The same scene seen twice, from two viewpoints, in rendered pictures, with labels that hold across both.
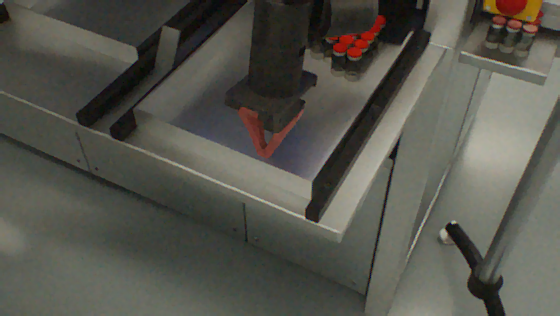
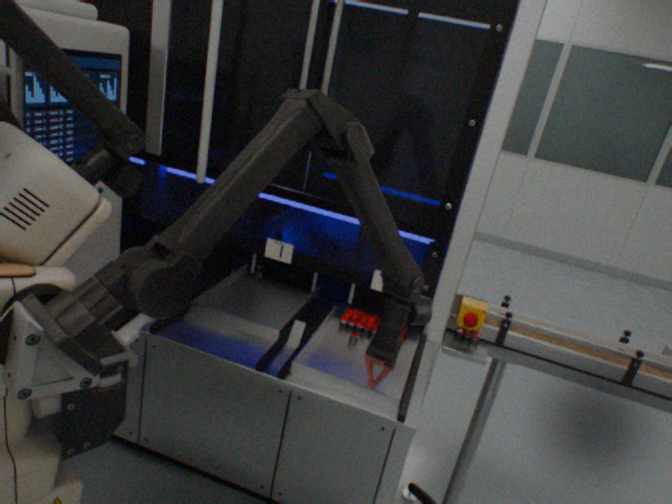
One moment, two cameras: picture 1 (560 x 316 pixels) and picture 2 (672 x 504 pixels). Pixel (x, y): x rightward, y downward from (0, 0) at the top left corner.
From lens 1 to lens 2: 0.59 m
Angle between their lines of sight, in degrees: 30
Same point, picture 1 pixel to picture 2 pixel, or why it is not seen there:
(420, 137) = not seen: hidden behind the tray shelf
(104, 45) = (256, 329)
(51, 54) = (222, 333)
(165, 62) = (294, 340)
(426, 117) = not seen: hidden behind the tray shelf
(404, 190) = (403, 438)
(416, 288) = not seen: outside the picture
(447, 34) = (436, 336)
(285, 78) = (395, 341)
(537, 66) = (481, 356)
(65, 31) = (230, 320)
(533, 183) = (474, 436)
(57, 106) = (238, 360)
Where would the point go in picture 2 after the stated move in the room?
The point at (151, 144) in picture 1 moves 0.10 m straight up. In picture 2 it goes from (300, 382) to (308, 345)
